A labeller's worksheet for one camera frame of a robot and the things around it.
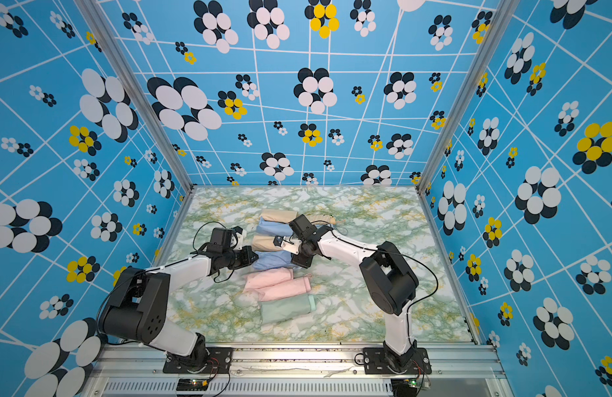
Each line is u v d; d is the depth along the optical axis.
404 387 0.70
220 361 0.73
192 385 0.72
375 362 0.72
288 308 0.81
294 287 0.85
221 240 0.74
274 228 1.01
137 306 0.45
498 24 0.70
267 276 0.87
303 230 0.73
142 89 0.87
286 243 0.81
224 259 0.73
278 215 1.05
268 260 0.91
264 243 0.96
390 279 0.49
